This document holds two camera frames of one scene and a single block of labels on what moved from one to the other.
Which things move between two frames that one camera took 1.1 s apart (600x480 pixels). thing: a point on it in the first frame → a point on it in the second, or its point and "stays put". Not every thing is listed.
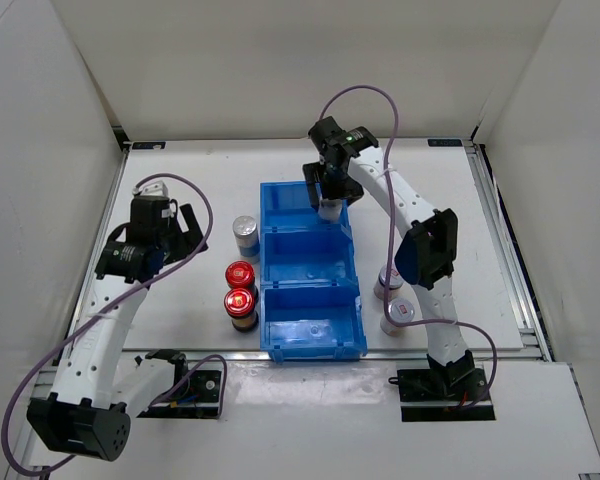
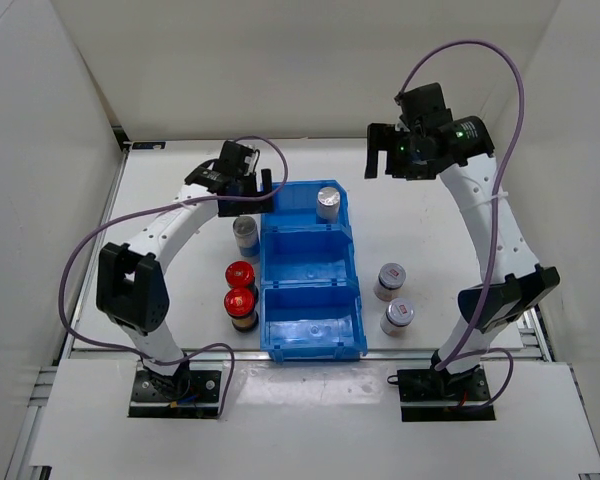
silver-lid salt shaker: [247, 235] stays put
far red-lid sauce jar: [241, 274] stays put
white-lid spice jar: [396, 284] stays put
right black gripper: [351, 192] → [384, 138]
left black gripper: [185, 240] → [263, 205]
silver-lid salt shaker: [329, 209] stays put
